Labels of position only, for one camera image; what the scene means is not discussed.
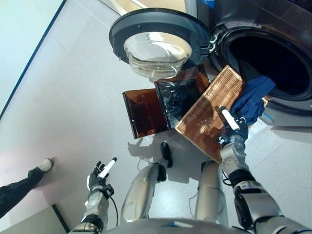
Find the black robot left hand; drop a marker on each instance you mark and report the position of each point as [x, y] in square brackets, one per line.
[93, 180]

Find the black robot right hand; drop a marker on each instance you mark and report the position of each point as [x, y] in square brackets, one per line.
[240, 131]

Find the blue garment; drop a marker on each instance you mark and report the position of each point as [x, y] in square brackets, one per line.
[253, 97]

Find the rectangular wicker laundry basket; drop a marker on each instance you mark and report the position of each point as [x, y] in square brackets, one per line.
[209, 109]

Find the black garment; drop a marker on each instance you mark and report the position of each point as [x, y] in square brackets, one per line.
[248, 70]

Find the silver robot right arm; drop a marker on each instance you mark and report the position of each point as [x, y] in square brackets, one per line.
[256, 202]

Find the silver robot left leg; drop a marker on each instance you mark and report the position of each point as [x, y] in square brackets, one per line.
[139, 192]

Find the beige cabinet plinth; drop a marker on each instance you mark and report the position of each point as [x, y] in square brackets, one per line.
[297, 131]

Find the person leg dark trousers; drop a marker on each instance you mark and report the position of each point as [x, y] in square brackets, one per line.
[14, 190]

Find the brown wooden stool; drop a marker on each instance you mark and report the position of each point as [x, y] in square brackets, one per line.
[141, 112]

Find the grey robot torso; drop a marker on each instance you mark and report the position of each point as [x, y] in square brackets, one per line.
[170, 228]

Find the blue energy label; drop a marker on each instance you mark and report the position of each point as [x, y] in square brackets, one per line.
[207, 3]

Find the white vertical cabinet panel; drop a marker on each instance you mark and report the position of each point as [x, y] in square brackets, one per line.
[191, 6]

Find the round glass washer door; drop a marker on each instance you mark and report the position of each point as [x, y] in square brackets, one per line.
[151, 19]

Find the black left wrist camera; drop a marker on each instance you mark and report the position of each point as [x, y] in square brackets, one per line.
[109, 190]

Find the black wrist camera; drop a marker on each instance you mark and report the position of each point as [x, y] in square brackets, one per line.
[223, 141]
[109, 190]

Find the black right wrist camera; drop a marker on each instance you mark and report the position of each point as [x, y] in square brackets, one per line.
[223, 141]

